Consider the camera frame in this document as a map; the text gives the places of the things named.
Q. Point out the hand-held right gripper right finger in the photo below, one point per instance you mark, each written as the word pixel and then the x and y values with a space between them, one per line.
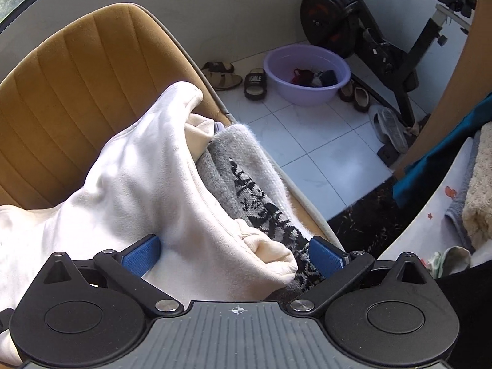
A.
pixel 324 255

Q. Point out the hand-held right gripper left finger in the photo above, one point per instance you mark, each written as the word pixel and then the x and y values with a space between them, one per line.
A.
pixel 144 253

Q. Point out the cream sweatshirt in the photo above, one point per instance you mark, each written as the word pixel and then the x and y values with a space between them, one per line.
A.
pixel 134 184

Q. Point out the grey fuzzy patterned sweater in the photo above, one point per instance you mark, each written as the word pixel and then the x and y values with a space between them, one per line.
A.
pixel 246 161

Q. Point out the fluffy cream garment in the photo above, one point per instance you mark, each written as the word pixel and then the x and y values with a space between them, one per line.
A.
pixel 480 192

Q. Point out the white printed bed sheet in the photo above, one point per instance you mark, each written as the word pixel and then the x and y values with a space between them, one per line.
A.
pixel 430 223

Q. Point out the small white green cloth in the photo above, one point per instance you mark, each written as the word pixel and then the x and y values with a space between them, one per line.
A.
pixel 451 261

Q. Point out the grey towel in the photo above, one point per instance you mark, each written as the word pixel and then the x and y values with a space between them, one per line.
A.
pixel 459 207

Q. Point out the white slipper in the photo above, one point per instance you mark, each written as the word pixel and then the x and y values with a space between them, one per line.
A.
pixel 392 128
pixel 374 121

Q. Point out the teal cloth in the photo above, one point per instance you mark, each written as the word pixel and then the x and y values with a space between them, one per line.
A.
pixel 434 161

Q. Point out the lilac garment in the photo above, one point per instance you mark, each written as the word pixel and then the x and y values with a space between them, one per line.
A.
pixel 219 127

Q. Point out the dark cloth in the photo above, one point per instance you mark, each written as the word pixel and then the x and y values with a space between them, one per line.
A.
pixel 472 315

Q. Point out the purple plastic basin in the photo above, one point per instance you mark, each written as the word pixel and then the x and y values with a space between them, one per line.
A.
pixel 307 96

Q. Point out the dark laundry pile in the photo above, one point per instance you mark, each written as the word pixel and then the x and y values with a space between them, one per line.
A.
pixel 313 77

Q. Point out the mustard velvet chair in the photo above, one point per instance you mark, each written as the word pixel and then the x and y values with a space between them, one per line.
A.
pixel 77 84

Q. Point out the black slide sandal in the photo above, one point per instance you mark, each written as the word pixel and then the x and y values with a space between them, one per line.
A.
pixel 255 83

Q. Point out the brown sandal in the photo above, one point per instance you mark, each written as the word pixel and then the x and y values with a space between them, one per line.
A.
pixel 225 81
pixel 217 66

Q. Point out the wooden panel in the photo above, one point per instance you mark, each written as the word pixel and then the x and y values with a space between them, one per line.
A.
pixel 461 84

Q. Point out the black exercise bike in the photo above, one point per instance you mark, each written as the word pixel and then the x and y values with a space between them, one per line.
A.
pixel 334 11

